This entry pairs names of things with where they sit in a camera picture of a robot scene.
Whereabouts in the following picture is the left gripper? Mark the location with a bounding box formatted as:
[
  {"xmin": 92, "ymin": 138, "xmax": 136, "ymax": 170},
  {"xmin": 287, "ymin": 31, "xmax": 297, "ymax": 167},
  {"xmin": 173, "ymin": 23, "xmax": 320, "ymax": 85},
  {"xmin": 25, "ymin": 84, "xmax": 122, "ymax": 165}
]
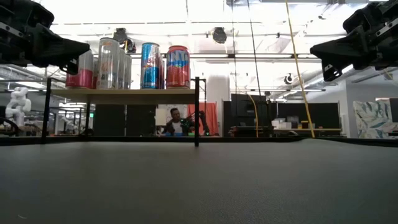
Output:
[{"xmin": 0, "ymin": 0, "xmax": 91, "ymax": 76}]

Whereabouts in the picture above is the white cardboard box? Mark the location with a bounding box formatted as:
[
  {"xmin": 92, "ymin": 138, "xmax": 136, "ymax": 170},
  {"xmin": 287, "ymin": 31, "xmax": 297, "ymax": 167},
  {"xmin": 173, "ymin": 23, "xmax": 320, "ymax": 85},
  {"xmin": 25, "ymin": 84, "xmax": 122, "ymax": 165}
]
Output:
[{"xmin": 271, "ymin": 117, "xmax": 293, "ymax": 130}]

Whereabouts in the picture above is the red soda can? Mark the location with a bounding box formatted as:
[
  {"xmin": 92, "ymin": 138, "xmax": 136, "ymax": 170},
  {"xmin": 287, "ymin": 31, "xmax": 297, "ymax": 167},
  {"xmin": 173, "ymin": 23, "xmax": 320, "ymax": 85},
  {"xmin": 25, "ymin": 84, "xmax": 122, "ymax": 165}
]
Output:
[{"xmin": 165, "ymin": 45, "xmax": 191, "ymax": 90}]

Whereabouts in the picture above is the black curved hose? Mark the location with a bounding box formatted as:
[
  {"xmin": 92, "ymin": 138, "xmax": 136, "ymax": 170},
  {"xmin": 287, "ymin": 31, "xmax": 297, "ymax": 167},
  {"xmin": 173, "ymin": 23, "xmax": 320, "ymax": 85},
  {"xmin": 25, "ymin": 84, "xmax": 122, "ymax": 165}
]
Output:
[{"xmin": 0, "ymin": 115, "xmax": 19, "ymax": 135}]

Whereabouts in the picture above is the silver ventilation duct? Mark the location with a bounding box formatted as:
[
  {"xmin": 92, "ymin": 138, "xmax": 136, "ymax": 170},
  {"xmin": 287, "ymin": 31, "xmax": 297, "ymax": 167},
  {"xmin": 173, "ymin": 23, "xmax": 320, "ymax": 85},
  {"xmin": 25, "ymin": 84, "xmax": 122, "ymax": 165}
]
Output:
[{"xmin": 306, "ymin": 63, "xmax": 398, "ymax": 90}]

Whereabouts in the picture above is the black aluminium table frame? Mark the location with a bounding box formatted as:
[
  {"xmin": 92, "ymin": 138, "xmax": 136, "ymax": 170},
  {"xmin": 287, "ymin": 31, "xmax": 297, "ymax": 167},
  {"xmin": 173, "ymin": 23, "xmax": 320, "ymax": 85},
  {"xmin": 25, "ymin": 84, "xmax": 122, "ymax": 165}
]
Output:
[{"xmin": 0, "ymin": 134, "xmax": 398, "ymax": 147}]

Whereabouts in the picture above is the person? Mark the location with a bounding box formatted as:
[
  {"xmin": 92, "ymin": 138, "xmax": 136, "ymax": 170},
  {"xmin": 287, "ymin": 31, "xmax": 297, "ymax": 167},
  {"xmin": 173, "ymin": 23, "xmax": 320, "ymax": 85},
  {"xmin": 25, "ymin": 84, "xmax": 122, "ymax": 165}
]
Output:
[{"xmin": 161, "ymin": 108, "xmax": 195, "ymax": 137}]

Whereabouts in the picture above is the black shelf leg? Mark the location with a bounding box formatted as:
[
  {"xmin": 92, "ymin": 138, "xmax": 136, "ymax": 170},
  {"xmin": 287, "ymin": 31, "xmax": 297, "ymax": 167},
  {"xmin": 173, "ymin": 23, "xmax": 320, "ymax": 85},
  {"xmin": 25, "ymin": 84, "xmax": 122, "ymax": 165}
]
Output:
[
  {"xmin": 42, "ymin": 77, "xmax": 52, "ymax": 144},
  {"xmin": 84, "ymin": 104, "xmax": 92, "ymax": 136}
]

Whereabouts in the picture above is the abstract wall painting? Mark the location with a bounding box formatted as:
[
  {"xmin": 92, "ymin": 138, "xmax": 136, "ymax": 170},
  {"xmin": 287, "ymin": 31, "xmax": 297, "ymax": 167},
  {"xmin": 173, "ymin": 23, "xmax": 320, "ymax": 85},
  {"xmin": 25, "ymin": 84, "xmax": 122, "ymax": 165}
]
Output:
[{"xmin": 353, "ymin": 98, "xmax": 398, "ymax": 139}]

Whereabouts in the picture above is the thin black hanging cable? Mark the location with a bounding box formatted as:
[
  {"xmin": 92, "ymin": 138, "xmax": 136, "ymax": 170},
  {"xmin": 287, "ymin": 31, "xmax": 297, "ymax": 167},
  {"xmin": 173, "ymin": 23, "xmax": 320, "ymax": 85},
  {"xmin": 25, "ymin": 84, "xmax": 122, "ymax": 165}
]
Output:
[{"xmin": 230, "ymin": 0, "xmax": 238, "ymax": 103}]

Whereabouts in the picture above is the wooden shelf board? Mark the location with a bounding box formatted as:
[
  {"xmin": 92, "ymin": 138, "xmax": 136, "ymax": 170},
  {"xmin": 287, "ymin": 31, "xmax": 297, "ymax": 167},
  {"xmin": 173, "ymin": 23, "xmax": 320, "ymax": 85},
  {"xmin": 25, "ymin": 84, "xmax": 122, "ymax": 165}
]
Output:
[{"xmin": 51, "ymin": 88, "xmax": 196, "ymax": 106}]

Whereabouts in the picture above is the red background panel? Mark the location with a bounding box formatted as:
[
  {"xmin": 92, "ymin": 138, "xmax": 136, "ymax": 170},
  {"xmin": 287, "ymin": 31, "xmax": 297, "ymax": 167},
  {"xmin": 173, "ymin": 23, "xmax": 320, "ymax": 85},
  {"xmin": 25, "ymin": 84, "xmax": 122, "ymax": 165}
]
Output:
[{"xmin": 186, "ymin": 102, "xmax": 219, "ymax": 136}]

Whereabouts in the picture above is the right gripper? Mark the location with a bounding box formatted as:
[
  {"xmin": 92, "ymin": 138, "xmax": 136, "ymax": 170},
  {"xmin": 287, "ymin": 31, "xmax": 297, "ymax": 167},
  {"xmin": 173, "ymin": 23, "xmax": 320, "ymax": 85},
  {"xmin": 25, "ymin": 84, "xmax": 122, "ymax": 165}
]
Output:
[{"xmin": 309, "ymin": 0, "xmax": 398, "ymax": 83}]

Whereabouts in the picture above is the yellow background cable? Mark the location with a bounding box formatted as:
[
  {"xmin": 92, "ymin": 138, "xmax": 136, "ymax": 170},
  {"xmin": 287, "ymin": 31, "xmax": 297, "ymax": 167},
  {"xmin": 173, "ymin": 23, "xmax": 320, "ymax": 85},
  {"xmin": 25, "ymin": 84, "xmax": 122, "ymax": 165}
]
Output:
[{"xmin": 239, "ymin": 89, "xmax": 259, "ymax": 138}]

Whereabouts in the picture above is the background robot with green lights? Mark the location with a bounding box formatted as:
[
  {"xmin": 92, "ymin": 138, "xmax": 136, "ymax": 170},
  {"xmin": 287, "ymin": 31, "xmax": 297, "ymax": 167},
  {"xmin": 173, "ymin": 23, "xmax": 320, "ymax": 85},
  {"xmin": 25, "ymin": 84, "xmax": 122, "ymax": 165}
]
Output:
[{"xmin": 181, "ymin": 110, "xmax": 212, "ymax": 137}]

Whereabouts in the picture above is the silver blue Red Bull can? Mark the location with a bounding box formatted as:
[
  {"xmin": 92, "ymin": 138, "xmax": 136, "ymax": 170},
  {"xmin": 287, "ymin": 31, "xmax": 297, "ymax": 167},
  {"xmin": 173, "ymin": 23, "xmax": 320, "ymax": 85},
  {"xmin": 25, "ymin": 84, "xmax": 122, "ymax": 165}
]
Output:
[
  {"xmin": 160, "ymin": 58, "xmax": 166, "ymax": 90},
  {"xmin": 141, "ymin": 42, "xmax": 162, "ymax": 90}
]

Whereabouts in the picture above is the white Celsius can black lid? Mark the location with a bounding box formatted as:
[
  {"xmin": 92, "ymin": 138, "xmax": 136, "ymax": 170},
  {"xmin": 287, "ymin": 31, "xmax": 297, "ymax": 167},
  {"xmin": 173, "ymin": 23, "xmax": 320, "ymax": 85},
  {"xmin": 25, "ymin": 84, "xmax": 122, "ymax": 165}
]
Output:
[{"xmin": 96, "ymin": 37, "xmax": 121, "ymax": 90}]

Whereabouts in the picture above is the black wall monitor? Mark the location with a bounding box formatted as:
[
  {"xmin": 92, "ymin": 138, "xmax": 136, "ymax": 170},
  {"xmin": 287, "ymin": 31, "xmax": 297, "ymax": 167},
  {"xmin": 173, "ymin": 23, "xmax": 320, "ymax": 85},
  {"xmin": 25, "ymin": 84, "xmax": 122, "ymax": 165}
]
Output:
[{"xmin": 389, "ymin": 97, "xmax": 398, "ymax": 123}]

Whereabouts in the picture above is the black background partition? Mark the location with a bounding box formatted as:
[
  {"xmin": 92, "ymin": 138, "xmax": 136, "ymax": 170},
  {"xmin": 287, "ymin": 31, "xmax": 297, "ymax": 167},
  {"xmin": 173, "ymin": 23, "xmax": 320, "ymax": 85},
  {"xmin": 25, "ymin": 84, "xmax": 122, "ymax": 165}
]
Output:
[{"xmin": 276, "ymin": 101, "xmax": 341, "ymax": 129}]

